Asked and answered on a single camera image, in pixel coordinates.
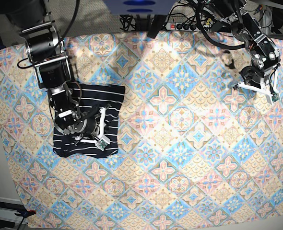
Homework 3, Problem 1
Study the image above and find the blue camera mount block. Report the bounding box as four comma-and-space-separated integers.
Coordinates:
103, 0, 176, 15

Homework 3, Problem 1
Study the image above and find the black mount post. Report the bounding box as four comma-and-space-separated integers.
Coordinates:
147, 14, 167, 39

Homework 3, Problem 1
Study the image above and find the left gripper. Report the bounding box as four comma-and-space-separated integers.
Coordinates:
233, 64, 280, 104

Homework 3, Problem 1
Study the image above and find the navy white striped T-shirt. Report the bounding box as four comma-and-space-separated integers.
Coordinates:
53, 82, 125, 159

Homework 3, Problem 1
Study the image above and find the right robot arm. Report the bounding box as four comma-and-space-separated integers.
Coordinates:
0, 0, 110, 151

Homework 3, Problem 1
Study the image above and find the blue orange clamp lower left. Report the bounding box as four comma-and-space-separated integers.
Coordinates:
14, 209, 36, 218

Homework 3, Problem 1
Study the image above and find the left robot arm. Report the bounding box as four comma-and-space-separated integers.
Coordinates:
193, 0, 281, 104

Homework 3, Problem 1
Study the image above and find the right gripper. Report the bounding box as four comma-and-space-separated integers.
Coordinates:
74, 103, 111, 151

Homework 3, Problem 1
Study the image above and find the white power strip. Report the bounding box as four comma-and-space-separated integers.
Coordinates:
165, 21, 213, 32

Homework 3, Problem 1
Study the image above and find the patterned tile tablecloth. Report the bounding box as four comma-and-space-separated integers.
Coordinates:
0, 32, 283, 230

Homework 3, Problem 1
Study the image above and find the white box lower left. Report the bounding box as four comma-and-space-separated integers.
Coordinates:
0, 197, 25, 223

